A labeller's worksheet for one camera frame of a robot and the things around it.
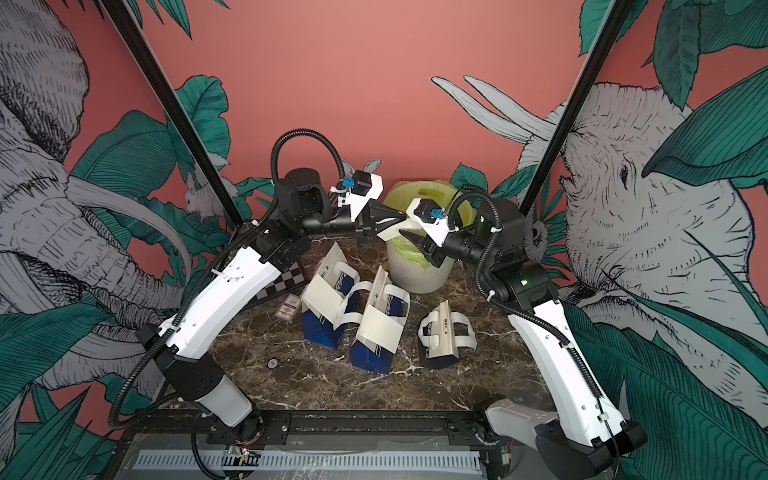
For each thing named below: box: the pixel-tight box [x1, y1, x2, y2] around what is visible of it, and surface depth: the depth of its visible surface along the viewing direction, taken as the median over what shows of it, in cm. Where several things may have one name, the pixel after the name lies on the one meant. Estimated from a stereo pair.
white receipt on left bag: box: [301, 273, 347, 325], surface depth 76 cm
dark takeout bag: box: [418, 299, 477, 369], surface depth 69 cm
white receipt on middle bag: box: [355, 304, 404, 355], surface depth 69 cm
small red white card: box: [275, 294, 301, 320], surface depth 95 cm
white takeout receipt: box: [376, 219, 424, 241], surface depth 59 cm
